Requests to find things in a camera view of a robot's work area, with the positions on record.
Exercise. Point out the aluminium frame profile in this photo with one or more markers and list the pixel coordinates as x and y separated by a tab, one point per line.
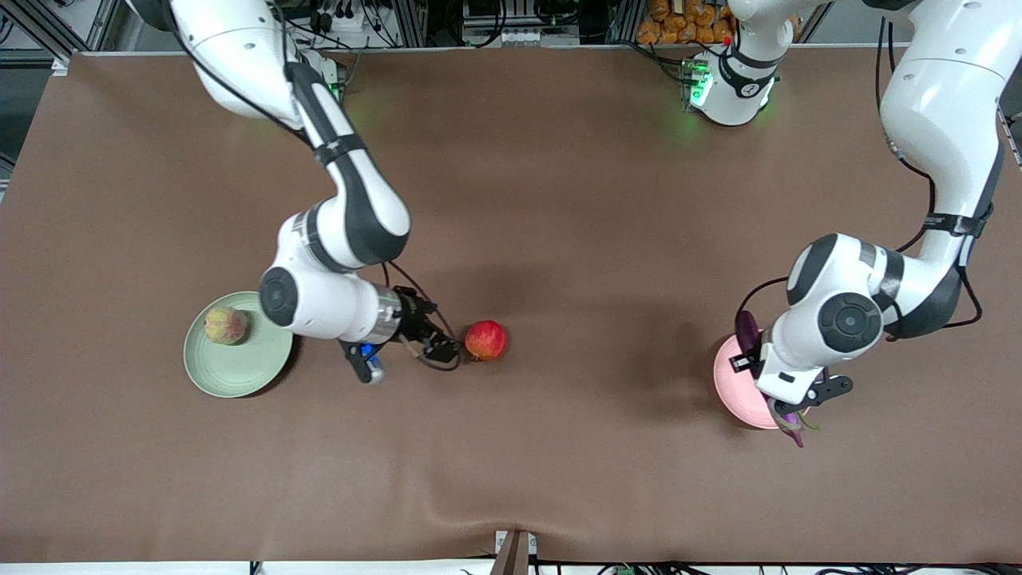
48	36
627	20
411	20

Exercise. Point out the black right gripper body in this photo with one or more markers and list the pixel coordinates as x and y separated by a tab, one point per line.
413	314

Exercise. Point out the yellow pink peach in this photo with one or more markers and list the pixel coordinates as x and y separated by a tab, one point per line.
226	326

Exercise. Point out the pink round plate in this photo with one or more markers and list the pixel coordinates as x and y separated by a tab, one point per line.
730	391

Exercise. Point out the red pomegranate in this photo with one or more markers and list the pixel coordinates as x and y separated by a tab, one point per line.
485	340

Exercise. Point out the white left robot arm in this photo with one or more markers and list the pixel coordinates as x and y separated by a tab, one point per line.
942	104

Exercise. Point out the white power strip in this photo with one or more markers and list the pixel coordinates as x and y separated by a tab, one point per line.
351	16

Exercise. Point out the long purple eggplant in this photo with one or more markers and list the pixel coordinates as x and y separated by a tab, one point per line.
748	331

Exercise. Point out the pale green round plate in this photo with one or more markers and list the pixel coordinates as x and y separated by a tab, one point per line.
231	371

